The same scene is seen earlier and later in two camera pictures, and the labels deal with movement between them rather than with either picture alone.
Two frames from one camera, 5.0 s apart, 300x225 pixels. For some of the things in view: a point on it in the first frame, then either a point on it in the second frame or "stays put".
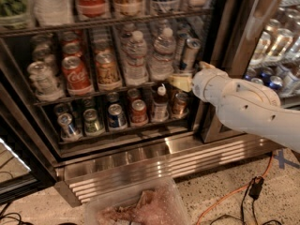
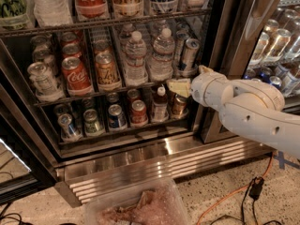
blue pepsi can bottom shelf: [116, 118] stays put
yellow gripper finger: [205, 65] → [202, 69]
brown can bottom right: [180, 105] stays put
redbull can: [188, 62] stays put
